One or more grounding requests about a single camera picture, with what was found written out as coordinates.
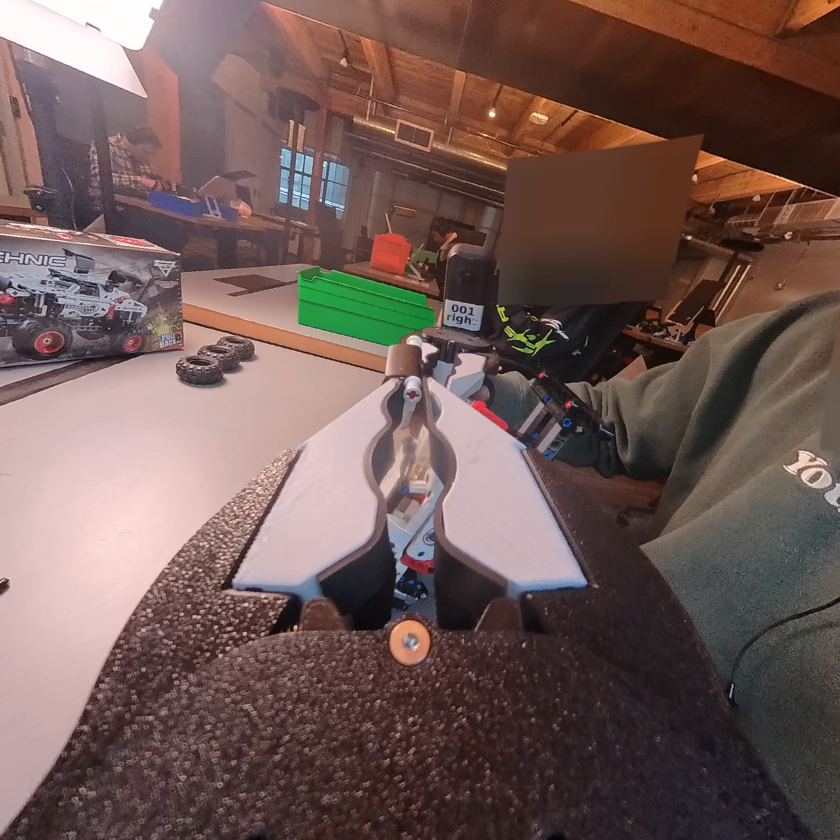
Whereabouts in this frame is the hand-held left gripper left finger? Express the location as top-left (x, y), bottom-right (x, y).
top-left (233, 381), bottom-right (406, 598)

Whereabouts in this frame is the person's right forearm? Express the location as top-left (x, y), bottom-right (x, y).
top-left (489, 292), bottom-right (840, 480)

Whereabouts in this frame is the red plastic box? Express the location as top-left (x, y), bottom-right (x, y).
top-left (370, 232), bottom-right (413, 276)

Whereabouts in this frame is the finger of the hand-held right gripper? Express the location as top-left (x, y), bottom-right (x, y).
top-left (451, 363), bottom-right (493, 404)
top-left (425, 346), bottom-right (462, 389)

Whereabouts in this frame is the green plastic box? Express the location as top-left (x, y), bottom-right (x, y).
top-left (297, 265), bottom-right (434, 347)

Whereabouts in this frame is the bright light panel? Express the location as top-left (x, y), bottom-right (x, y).
top-left (0, 0), bottom-right (165, 101)

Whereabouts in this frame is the black lego connector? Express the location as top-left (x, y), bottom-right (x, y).
top-left (385, 341), bottom-right (425, 383)

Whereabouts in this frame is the white lego monster truck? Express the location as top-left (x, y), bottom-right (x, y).
top-left (387, 371), bottom-right (616, 602)

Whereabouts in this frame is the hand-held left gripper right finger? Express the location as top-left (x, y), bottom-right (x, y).
top-left (423, 381), bottom-right (588, 592)

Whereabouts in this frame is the dark cardboard lego box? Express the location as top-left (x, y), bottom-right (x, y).
top-left (0, 220), bottom-right (184, 370)

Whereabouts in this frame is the person's green sweatshirt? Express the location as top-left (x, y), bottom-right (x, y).
top-left (640, 420), bottom-right (840, 840)

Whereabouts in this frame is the paned window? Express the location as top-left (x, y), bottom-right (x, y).
top-left (278, 146), bottom-right (351, 213)

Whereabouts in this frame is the blue parts tray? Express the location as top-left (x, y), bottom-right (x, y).
top-left (147, 189), bottom-right (241, 222)

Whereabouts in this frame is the long wooden workbench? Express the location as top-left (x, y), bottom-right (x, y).
top-left (113, 193), bottom-right (284, 265)

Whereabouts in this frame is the wood edged table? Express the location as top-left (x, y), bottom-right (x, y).
top-left (180, 262), bottom-right (403, 376)

